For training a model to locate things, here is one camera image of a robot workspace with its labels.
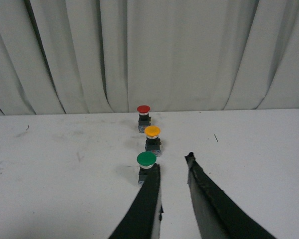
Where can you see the white pleated curtain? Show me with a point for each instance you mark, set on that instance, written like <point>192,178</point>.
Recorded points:
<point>110,56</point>

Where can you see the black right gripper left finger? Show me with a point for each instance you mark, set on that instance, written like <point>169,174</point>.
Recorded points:
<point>143,219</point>

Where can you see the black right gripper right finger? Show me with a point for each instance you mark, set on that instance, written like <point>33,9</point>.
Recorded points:
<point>217,215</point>

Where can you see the yellow mushroom push button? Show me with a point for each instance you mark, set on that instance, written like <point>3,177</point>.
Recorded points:
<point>153,141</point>

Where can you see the green mushroom push button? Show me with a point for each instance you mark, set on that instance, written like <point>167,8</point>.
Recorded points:
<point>146,160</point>

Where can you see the red mushroom push button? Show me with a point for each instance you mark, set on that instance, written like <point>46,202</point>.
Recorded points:
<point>144,118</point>

